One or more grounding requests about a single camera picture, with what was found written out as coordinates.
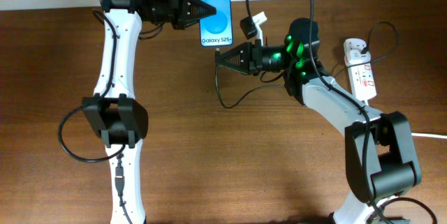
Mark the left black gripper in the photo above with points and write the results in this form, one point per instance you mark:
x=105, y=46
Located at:
x=180, y=8

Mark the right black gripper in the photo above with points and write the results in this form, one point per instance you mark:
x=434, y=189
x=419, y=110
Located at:
x=253, y=62

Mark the white power strip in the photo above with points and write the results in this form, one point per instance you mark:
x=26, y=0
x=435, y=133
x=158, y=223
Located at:
x=360, y=75

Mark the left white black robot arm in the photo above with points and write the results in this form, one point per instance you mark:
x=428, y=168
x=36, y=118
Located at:
x=113, y=112

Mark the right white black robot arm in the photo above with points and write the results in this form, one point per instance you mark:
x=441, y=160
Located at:
x=380, y=156

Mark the white USB charger plug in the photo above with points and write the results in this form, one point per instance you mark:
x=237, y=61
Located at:
x=353, y=57

